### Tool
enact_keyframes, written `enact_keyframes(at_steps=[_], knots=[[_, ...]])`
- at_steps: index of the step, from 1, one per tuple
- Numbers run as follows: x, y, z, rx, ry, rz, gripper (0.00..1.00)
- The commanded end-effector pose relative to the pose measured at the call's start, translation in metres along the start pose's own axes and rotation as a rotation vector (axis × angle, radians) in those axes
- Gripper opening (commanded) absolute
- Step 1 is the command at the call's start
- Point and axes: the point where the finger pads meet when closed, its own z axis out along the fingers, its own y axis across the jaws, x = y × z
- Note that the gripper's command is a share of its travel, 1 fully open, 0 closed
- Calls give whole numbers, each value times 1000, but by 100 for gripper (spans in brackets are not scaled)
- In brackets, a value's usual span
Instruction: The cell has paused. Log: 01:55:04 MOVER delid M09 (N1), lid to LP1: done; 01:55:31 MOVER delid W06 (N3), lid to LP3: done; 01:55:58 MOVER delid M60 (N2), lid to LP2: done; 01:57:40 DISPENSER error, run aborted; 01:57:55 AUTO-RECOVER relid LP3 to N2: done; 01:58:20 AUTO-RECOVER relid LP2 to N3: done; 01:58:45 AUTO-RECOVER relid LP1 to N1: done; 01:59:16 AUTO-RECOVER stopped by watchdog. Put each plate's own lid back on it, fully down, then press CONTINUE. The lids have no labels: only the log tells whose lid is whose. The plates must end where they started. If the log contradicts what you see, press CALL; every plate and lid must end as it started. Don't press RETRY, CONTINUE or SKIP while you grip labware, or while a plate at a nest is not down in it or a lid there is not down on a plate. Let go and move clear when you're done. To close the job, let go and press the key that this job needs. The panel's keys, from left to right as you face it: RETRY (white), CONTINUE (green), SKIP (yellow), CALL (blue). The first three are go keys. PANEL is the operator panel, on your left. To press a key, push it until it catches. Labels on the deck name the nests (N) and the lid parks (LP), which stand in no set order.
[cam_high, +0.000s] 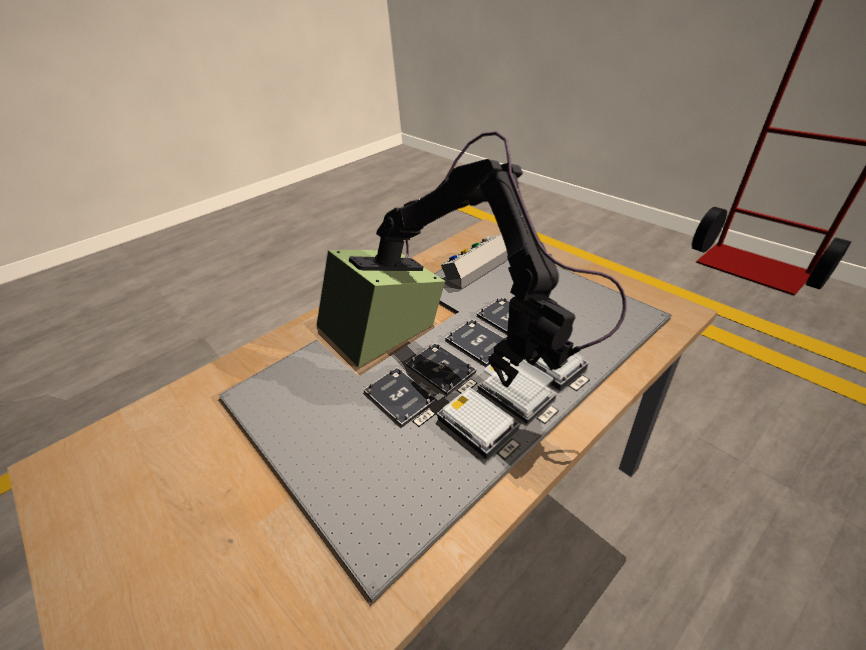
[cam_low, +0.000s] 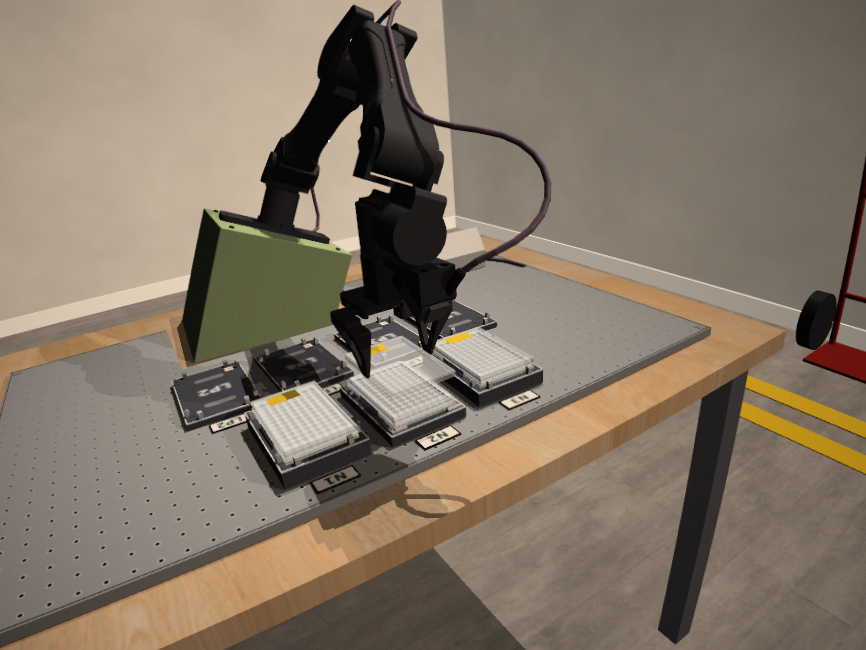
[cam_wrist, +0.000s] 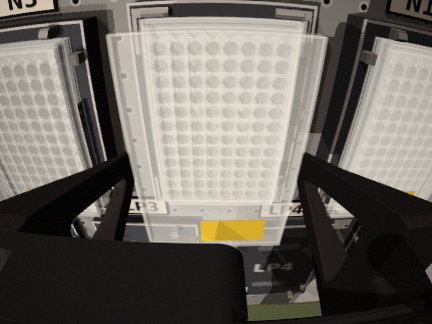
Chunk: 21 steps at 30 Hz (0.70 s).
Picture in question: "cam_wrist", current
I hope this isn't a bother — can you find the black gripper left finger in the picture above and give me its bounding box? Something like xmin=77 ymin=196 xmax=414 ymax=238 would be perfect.
xmin=0 ymin=152 xmax=135 ymax=240

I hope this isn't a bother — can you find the grey metal base plate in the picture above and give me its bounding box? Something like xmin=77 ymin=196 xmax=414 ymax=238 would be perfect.
xmin=0 ymin=0 xmax=432 ymax=305

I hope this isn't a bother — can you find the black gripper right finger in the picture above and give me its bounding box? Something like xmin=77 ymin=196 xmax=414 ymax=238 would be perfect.
xmin=297 ymin=152 xmax=432 ymax=316

